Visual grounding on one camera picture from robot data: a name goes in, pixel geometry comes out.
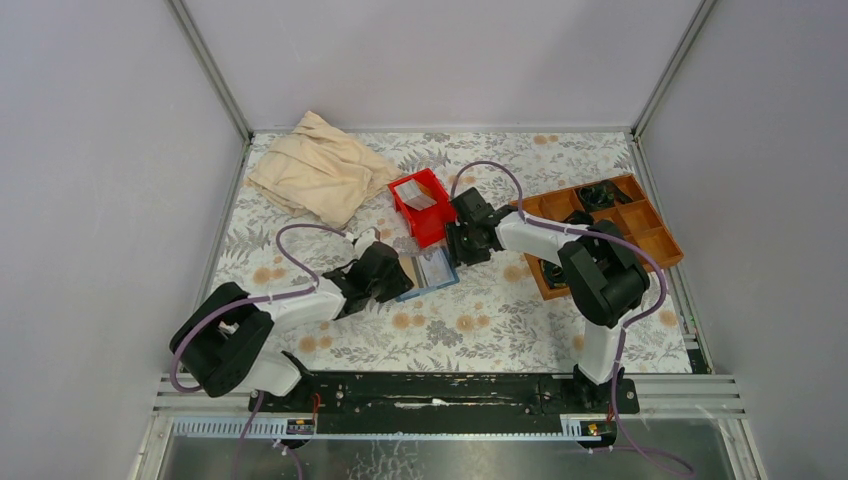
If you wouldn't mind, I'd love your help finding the tan credit card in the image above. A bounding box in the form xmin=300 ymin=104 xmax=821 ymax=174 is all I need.
xmin=399 ymin=256 xmax=419 ymax=290

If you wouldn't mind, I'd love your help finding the red plastic bin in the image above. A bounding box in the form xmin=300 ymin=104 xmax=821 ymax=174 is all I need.
xmin=388 ymin=168 xmax=457 ymax=248

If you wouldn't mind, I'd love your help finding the silver VIP credit card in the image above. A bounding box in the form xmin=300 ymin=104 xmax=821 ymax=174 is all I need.
xmin=419 ymin=249 xmax=453 ymax=287

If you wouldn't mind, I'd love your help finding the blue card holder wallet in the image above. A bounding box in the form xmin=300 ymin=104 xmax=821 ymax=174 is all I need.
xmin=396 ymin=246 xmax=459 ymax=302

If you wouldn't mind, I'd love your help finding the wooden compartment tray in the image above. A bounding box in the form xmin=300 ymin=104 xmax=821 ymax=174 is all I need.
xmin=523 ymin=174 xmax=684 ymax=269

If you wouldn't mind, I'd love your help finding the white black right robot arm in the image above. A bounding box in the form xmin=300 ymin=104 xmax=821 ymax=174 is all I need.
xmin=445 ymin=188 xmax=657 ymax=412

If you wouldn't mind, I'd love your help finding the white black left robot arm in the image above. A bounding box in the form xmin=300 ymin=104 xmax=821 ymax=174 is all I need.
xmin=169 ymin=241 xmax=414 ymax=411

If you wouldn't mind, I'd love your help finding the stack of credit cards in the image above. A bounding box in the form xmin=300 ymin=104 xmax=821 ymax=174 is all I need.
xmin=395 ymin=179 xmax=437 ymax=211

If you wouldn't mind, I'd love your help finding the floral patterned table mat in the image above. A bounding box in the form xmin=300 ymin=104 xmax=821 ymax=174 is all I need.
xmin=189 ymin=131 xmax=694 ymax=374

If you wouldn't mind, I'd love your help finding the beige crumpled cloth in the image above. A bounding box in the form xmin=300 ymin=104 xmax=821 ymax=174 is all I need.
xmin=248 ymin=111 xmax=403 ymax=228

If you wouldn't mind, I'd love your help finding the black coiled cable bundle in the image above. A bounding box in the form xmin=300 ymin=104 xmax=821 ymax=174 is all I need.
xmin=577 ymin=180 xmax=634 ymax=213

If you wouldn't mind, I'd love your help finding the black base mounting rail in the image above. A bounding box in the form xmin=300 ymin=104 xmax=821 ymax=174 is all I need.
xmin=249 ymin=371 xmax=640 ymax=435

